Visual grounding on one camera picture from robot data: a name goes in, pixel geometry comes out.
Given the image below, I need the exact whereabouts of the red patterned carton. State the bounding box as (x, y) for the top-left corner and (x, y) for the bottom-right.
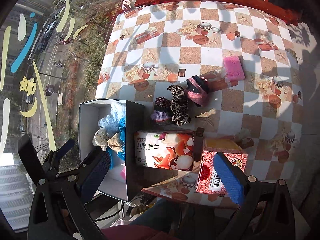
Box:
(196, 138), (248, 195)

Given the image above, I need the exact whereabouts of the checkered tablecloth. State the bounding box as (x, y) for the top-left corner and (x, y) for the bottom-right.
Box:
(96, 1), (303, 181)

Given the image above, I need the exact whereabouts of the blue cloth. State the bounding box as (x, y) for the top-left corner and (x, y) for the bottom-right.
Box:
(107, 117), (126, 169)

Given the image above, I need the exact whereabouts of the leopard print scrunchie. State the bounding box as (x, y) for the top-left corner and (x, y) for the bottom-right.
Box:
(167, 85), (191, 126)

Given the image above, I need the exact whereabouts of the small pink sponge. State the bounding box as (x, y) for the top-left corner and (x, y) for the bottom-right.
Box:
(120, 167), (126, 180)

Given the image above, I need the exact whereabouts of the fluffy light blue plush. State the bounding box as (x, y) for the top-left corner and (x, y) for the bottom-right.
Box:
(98, 102), (126, 136)

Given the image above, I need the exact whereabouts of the dark storage box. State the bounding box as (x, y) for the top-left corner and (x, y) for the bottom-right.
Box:
(78, 99), (144, 202)

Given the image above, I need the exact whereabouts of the white polka dot scrunchie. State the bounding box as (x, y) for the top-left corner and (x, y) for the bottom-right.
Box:
(92, 128), (114, 152)

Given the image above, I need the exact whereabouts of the beige knitted sock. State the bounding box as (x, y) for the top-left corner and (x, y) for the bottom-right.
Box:
(107, 132), (125, 154)

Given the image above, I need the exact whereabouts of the striped knitted cuff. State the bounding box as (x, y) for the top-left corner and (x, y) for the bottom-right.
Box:
(150, 97), (172, 125)

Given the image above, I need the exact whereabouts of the pink and navy sock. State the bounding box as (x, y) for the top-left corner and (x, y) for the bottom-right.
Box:
(185, 75), (210, 107)

